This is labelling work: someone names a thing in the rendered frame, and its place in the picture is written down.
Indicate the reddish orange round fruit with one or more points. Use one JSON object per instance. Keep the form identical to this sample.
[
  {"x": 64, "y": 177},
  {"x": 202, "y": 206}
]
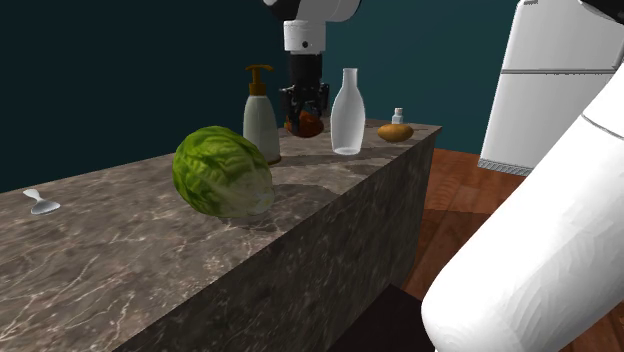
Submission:
[{"x": 309, "y": 126}]

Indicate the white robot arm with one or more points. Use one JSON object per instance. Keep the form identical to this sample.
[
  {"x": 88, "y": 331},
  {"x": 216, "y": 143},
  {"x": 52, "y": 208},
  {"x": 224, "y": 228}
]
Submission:
[{"x": 526, "y": 263}]

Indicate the clear glass bottle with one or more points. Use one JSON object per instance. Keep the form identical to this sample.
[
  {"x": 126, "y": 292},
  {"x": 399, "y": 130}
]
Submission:
[{"x": 348, "y": 117}]

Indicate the small white bottle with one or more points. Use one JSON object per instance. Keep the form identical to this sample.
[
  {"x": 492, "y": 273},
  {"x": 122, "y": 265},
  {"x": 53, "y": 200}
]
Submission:
[{"x": 398, "y": 117}]

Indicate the white refrigerator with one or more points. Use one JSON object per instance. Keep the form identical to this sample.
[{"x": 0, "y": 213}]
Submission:
[{"x": 541, "y": 83}]

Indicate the silver spoon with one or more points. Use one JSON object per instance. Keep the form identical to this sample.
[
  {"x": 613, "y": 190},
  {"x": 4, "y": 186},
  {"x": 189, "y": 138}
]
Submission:
[{"x": 44, "y": 206}]

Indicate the white soap dispenser, orange pump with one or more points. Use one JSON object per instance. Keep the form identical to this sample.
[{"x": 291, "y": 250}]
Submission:
[{"x": 261, "y": 124}]

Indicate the green lettuce head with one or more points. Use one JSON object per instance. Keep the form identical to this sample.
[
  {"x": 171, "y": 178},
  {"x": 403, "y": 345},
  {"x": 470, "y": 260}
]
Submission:
[{"x": 219, "y": 173}]

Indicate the brown potato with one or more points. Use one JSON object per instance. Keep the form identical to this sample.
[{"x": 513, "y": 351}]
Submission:
[{"x": 395, "y": 132}]

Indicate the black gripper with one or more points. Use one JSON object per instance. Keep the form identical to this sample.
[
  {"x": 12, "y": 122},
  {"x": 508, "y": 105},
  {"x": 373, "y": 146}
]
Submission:
[{"x": 305, "y": 73}]

